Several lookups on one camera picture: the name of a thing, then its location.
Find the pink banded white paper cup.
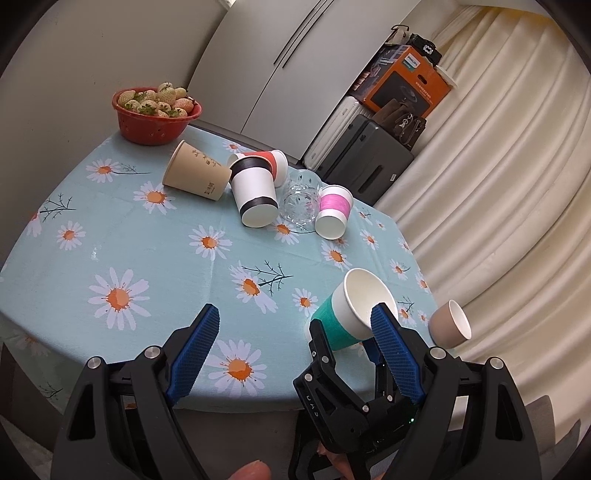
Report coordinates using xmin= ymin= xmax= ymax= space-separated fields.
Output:
xmin=315 ymin=185 xmax=354 ymax=240

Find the small beige paper cup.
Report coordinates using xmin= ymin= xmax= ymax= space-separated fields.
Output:
xmin=428 ymin=300 xmax=472 ymax=348

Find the red banded white paper cup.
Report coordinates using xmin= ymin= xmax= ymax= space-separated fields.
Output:
xmin=227 ymin=150 xmax=288 ymax=188

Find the clear cut glass cup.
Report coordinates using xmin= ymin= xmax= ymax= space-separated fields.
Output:
xmin=281 ymin=170 xmax=322 ymax=232

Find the brown kraft paper cup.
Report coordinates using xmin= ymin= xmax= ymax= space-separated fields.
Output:
xmin=163 ymin=140 xmax=232 ymax=202

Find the daisy print blue tablecloth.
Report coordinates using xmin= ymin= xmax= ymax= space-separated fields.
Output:
xmin=0 ymin=124 xmax=439 ymax=411

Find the black banded white paper cup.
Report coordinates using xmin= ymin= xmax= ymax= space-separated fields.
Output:
xmin=229 ymin=157 xmax=279 ymax=229

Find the brown leather bag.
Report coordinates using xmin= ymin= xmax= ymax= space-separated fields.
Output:
xmin=372 ymin=99 xmax=428 ymax=151

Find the person's right hand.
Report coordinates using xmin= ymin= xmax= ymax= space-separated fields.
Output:
xmin=230 ymin=459 xmax=272 ymax=480

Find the teal banded white paper cup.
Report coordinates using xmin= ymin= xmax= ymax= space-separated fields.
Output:
xmin=310 ymin=268 xmax=399 ymax=352

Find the white refrigerator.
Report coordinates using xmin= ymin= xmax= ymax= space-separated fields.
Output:
xmin=187 ymin=0 xmax=426 ymax=160

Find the cream curtain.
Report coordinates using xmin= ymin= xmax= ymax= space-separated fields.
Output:
xmin=374 ymin=0 xmax=591 ymax=416

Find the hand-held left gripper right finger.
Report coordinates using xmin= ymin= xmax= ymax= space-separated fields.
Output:
xmin=370 ymin=303 xmax=544 ymax=480

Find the dark grey suitcase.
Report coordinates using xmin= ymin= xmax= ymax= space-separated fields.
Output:
xmin=318 ymin=114 xmax=415 ymax=204

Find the orange and black cardboard box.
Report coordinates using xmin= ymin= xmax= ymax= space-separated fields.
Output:
xmin=353 ymin=44 xmax=452 ymax=118

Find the pile of pale strawberries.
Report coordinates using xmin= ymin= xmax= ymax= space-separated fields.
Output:
xmin=117 ymin=82 xmax=195 ymax=118

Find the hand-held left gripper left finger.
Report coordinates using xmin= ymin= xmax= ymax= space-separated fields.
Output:
xmin=51 ymin=304 xmax=221 ymax=480

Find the white ribbed suitcase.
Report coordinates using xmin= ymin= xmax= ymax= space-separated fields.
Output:
xmin=302 ymin=95 xmax=370 ymax=171

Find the red plastic colander bowl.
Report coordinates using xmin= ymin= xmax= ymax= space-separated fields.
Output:
xmin=112 ymin=88 xmax=203 ymax=145

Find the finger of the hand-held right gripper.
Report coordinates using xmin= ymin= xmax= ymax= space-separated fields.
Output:
xmin=362 ymin=338 xmax=387 ymax=393
xmin=307 ymin=318 xmax=338 ymax=381

